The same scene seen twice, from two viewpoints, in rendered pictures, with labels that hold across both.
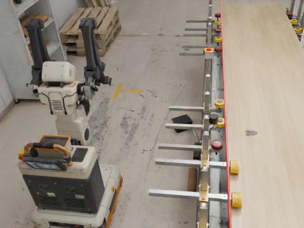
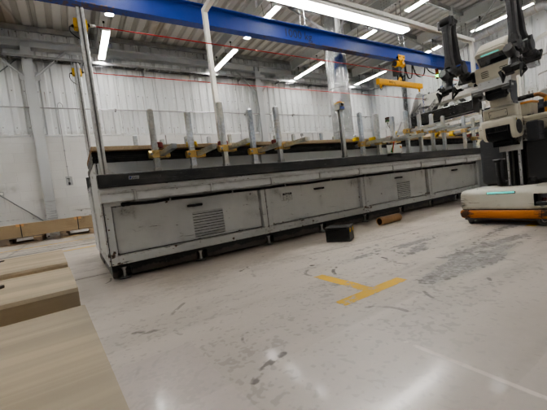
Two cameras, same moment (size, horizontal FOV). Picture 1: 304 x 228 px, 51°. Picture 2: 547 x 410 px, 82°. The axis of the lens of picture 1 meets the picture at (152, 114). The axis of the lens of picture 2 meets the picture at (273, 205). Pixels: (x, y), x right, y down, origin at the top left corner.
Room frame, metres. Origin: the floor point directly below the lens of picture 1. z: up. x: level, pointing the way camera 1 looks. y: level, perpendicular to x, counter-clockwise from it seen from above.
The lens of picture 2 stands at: (5.06, 1.15, 0.49)
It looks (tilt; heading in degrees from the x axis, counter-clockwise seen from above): 3 degrees down; 226
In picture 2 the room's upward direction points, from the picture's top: 7 degrees counter-clockwise
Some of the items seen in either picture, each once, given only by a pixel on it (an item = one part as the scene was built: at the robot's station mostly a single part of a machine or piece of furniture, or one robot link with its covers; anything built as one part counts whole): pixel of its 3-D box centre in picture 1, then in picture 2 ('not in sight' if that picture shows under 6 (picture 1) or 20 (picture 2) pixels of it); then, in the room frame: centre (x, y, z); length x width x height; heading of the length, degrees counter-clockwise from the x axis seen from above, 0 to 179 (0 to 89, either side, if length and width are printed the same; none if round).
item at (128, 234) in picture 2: not in sight; (341, 185); (1.86, -0.96, 0.44); 5.10 x 0.69 x 0.87; 168
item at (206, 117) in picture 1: (205, 142); (393, 138); (1.67, -0.36, 0.87); 0.04 x 0.04 x 0.48; 78
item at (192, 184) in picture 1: (192, 181); (389, 219); (2.04, -0.33, 0.04); 0.30 x 0.08 x 0.08; 168
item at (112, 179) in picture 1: (79, 197); (519, 199); (1.87, 0.71, 0.16); 0.67 x 0.64 x 0.25; 168
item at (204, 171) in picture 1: (203, 196); (420, 135); (1.18, -0.26, 0.90); 0.04 x 0.04 x 0.48; 78
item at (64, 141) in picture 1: (54, 147); (518, 111); (1.76, 0.73, 0.87); 0.23 x 0.15 x 0.11; 78
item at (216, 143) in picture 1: (216, 148); not in sight; (1.62, -0.43, 0.85); 0.08 x 0.08 x 0.11
